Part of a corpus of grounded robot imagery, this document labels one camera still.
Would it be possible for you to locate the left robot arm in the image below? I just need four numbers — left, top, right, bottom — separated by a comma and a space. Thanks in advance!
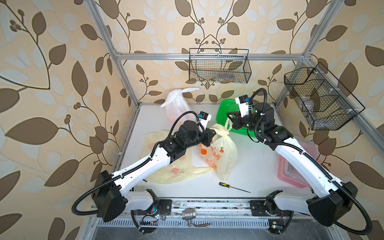
71, 111, 216, 223

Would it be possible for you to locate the yellow plastic bag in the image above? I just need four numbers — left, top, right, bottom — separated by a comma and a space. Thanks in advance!
140, 130, 213, 185
199, 119, 238, 181

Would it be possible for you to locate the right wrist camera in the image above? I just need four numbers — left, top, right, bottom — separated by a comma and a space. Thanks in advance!
235, 95, 252, 118

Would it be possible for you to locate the back wire basket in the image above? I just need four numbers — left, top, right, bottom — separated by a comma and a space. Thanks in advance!
189, 48, 252, 84

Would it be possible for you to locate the pink plastic box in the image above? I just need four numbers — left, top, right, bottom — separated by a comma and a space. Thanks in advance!
278, 138, 319, 189

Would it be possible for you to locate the green plastic basket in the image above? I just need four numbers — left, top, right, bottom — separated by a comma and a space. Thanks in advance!
215, 98, 262, 139

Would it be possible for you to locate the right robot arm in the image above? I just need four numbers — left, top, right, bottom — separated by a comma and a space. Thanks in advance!
227, 88, 373, 235

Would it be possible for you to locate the wire basket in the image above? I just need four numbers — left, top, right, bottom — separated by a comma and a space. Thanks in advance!
284, 62, 366, 131
189, 48, 252, 84

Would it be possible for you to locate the white plastic bag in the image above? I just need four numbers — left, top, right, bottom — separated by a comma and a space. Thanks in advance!
161, 87, 200, 123

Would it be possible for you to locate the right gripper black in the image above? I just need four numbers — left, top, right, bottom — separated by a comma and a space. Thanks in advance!
227, 110, 264, 135

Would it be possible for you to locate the yellow black screwdriver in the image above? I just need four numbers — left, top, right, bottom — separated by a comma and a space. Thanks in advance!
219, 182, 251, 193

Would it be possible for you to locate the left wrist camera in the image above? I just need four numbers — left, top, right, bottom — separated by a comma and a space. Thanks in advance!
198, 111, 212, 130

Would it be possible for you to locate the metal cylinder fitting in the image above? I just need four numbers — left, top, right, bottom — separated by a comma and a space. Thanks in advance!
182, 208, 196, 222

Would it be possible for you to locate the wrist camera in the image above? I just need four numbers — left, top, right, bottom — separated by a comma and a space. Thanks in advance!
198, 111, 212, 130
235, 95, 252, 118

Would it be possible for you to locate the black handled tool on rail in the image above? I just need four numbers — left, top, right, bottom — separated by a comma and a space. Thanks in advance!
96, 212, 127, 219

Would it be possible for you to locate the right wire basket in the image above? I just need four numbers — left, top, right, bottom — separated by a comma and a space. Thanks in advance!
284, 62, 366, 131

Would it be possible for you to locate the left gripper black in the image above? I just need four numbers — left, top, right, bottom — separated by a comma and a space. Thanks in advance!
182, 126, 217, 150

